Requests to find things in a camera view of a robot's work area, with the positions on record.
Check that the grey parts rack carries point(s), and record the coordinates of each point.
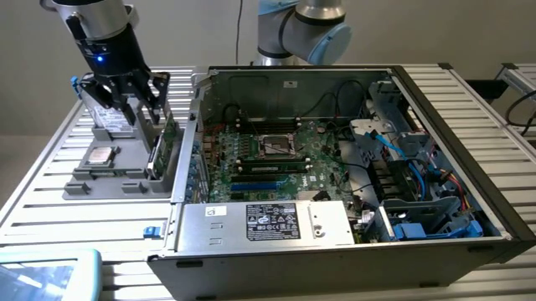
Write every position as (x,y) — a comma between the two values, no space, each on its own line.
(108,188)

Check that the green motherboard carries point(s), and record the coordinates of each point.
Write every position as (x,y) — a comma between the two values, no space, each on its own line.
(292,185)

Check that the blue case latch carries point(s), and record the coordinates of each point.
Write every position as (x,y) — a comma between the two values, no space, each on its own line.
(149,232)

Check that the silver CPU chip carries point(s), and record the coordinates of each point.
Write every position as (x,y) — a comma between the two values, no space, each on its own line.
(100,155)

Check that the silver hard disk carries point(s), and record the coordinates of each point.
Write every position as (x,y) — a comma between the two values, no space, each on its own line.
(104,116)

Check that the green graphics card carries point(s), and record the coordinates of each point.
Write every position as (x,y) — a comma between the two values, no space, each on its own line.
(164,147)

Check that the blue disk rail clip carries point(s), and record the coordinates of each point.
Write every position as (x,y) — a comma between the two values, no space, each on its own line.
(75,87)

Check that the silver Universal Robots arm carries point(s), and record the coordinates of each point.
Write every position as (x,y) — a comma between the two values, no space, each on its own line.
(107,17)

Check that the CPU socket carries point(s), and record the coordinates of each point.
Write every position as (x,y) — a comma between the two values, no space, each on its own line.
(275,145)

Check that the silver power supply unit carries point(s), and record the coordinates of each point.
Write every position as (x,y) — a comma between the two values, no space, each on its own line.
(234,225)

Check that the green RAM stick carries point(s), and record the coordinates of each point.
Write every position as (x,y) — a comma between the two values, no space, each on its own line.
(107,172)

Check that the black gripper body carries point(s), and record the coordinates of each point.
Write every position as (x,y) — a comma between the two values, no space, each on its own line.
(115,54)

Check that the black expansion slot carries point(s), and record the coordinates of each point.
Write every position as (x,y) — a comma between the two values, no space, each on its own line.
(252,178)

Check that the blue expansion slot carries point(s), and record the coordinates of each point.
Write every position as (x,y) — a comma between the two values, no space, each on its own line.
(252,186)

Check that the metal slat side table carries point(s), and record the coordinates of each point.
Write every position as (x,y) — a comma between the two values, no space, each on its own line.
(518,78)

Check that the open black PC case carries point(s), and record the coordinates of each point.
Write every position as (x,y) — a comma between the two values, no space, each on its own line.
(318,272)

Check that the black fan shroud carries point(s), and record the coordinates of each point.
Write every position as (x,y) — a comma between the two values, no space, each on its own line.
(395,182)

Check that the blue disk caddy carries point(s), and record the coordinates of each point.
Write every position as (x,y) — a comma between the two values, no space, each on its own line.
(411,230)

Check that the grey metal disk bay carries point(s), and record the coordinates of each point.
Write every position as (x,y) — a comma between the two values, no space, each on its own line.
(382,103)

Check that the installed RAM stick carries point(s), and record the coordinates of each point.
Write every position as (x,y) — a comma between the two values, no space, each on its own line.
(271,169)

